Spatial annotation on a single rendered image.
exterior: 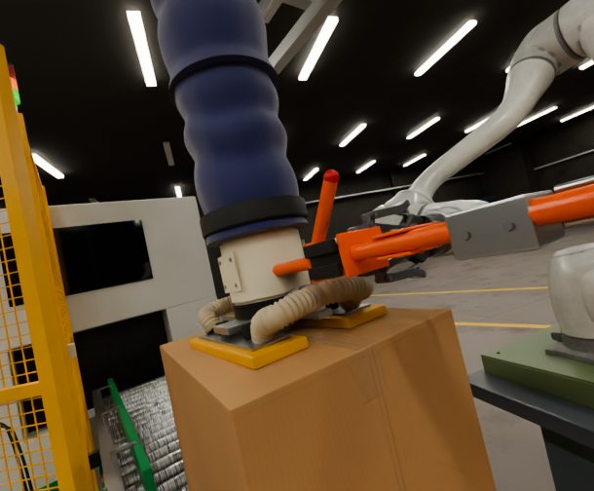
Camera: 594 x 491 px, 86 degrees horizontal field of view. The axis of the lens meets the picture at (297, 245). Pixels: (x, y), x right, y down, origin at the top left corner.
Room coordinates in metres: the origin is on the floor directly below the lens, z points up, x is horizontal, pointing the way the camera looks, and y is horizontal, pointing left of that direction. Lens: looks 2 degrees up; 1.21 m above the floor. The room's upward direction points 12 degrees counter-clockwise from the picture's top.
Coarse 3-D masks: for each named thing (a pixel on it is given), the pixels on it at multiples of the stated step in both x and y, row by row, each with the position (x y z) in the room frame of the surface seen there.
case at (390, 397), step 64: (384, 320) 0.57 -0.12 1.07; (448, 320) 0.54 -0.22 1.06; (192, 384) 0.51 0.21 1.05; (256, 384) 0.40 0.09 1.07; (320, 384) 0.40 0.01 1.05; (384, 384) 0.45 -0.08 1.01; (448, 384) 0.52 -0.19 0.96; (192, 448) 0.65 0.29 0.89; (256, 448) 0.35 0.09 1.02; (320, 448) 0.39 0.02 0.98; (384, 448) 0.44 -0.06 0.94; (448, 448) 0.50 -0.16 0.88
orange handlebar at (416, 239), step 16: (560, 192) 0.24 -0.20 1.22; (576, 192) 0.22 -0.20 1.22; (592, 192) 0.22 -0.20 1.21; (544, 208) 0.24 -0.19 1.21; (560, 208) 0.23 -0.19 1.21; (576, 208) 0.22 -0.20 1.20; (592, 208) 0.22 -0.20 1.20; (416, 224) 0.36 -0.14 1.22; (432, 224) 0.37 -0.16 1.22; (544, 224) 0.25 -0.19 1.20; (384, 240) 0.37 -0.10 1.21; (400, 240) 0.35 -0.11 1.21; (416, 240) 0.33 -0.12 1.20; (432, 240) 0.32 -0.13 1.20; (448, 240) 0.31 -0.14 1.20; (352, 256) 0.42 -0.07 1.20; (368, 256) 0.40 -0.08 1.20; (384, 256) 0.37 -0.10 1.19; (400, 256) 0.35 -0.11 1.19; (288, 272) 0.55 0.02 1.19
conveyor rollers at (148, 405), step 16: (144, 384) 2.37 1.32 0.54; (160, 384) 2.27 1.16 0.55; (112, 400) 2.17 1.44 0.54; (128, 400) 2.08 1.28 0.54; (144, 400) 2.04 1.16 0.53; (160, 400) 1.94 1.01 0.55; (112, 416) 1.87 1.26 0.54; (144, 416) 1.80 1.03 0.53; (160, 416) 1.70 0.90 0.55; (112, 432) 1.64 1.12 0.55; (144, 432) 1.56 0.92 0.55; (160, 432) 1.53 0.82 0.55; (176, 432) 1.49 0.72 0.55; (128, 448) 1.44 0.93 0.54; (144, 448) 1.40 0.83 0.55; (160, 448) 1.37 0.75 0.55; (176, 448) 1.38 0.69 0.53; (128, 464) 1.30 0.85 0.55; (160, 464) 1.26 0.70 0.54; (176, 464) 1.23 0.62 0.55; (128, 480) 1.20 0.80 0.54; (160, 480) 1.18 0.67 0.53; (176, 480) 1.13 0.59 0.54
